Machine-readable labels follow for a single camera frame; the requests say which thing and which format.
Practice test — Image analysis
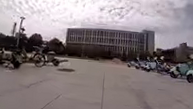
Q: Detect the wide grey glazed building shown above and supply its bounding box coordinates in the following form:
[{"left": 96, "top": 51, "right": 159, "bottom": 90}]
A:
[{"left": 63, "top": 23, "right": 157, "bottom": 63}]

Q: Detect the manhole cover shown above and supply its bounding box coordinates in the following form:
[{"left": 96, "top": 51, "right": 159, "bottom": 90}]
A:
[{"left": 56, "top": 66, "right": 76, "bottom": 74}]

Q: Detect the row of parked scooters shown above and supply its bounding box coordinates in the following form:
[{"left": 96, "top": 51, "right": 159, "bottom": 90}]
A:
[{"left": 125, "top": 48, "right": 193, "bottom": 84}]

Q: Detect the low grey building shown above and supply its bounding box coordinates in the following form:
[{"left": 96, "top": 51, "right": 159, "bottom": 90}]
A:
[{"left": 159, "top": 40, "right": 193, "bottom": 66}]

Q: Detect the grey paved plaza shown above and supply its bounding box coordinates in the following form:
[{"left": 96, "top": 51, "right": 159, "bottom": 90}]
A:
[{"left": 0, "top": 50, "right": 193, "bottom": 109}]

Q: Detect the tall lamp pole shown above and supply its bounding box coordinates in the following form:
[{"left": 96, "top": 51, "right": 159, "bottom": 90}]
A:
[{"left": 15, "top": 16, "right": 26, "bottom": 49}]

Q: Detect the row of dark trees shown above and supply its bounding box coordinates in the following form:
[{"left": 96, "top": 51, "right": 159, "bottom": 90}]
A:
[{"left": 0, "top": 29, "right": 67, "bottom": 56}]

